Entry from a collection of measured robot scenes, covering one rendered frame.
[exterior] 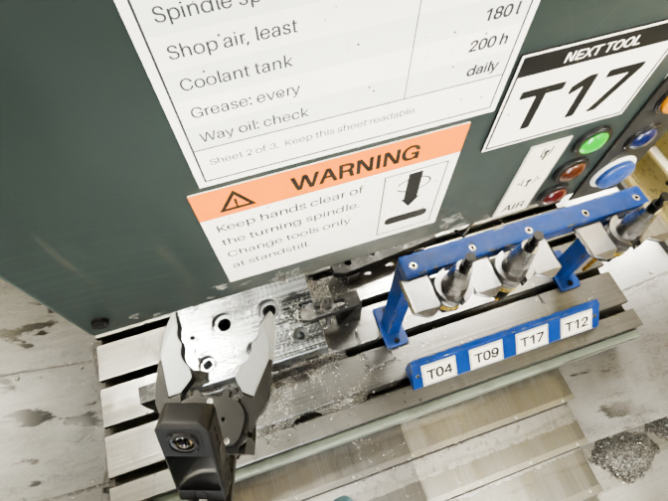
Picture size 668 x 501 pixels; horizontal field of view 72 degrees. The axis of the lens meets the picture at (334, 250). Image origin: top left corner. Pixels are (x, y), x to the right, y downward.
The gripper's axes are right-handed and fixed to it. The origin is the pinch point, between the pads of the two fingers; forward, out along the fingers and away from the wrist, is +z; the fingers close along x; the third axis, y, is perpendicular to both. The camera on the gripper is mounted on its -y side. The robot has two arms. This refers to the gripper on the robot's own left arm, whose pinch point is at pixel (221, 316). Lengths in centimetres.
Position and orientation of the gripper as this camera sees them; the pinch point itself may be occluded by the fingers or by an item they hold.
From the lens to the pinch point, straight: 52.5
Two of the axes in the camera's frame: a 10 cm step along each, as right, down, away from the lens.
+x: 10.0, -0.1, 0.0
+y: 0.0, 4.3, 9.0
